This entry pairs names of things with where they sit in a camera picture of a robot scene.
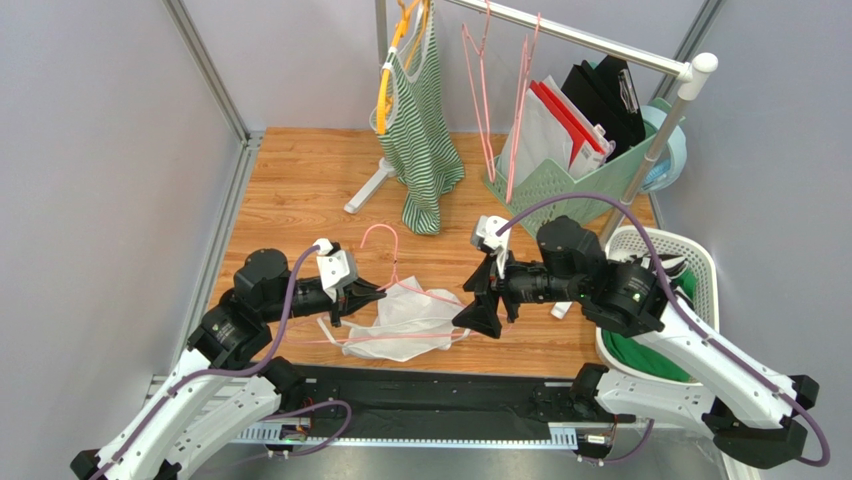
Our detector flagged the pink wire hanger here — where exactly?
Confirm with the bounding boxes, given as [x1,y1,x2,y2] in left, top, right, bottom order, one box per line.
[505,14,541,205]
[282,223,515,346]
[461,1,496,182]

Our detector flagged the white tank top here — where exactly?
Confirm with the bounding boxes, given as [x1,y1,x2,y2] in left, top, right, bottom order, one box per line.
[316,275,474,363]

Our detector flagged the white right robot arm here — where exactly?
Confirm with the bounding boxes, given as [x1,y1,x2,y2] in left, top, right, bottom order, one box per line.
[453,216,819,469]

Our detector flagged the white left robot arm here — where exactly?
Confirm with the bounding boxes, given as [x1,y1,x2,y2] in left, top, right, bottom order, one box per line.
[70,239,386,479]

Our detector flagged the green striped tank top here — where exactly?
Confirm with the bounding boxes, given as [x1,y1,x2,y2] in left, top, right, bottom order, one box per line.
[370,1,465,235]

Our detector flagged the yellow plastic hanger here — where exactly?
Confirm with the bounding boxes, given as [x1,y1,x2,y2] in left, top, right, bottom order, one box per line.
[375,1,431,135]

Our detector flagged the green plastic basket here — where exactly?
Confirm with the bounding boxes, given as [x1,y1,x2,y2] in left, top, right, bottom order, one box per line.
[483,98,671,237]

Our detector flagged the white laundry basket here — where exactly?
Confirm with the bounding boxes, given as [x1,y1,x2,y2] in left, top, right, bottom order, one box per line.
[596,226,719,385]

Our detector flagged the green garment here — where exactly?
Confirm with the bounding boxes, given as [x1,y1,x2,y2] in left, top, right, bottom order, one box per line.
[602,258,697,383]

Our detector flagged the white paper box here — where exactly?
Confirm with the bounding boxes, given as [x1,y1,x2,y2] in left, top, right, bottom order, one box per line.
[567,141,610,180]

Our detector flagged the grey translucent folder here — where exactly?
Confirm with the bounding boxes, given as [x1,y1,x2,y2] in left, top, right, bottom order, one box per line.
[497,88,573,187]

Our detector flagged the black white striped garment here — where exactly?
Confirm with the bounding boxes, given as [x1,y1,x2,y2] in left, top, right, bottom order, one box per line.
[594,252,697,318]

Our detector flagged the red folder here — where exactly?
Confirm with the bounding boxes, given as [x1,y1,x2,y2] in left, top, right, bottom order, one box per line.
[530,81,604,168]

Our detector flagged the light blue round object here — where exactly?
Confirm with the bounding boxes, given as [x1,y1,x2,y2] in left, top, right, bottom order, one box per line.
[640,105,688,193]

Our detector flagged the black folder with clip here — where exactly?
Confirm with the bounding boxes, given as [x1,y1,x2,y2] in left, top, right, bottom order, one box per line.
[561,56,646,159]

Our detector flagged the silver clothes rack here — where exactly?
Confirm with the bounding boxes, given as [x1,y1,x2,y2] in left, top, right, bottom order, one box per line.
[343,0,721,321]

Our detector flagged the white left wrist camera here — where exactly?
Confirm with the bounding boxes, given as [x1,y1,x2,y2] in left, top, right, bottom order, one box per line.
[314,238,358,301]

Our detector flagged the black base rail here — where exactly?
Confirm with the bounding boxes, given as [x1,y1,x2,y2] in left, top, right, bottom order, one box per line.
[260,359,636,441]

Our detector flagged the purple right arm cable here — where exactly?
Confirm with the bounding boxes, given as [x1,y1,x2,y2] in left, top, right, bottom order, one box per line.
[495,192,832,469]

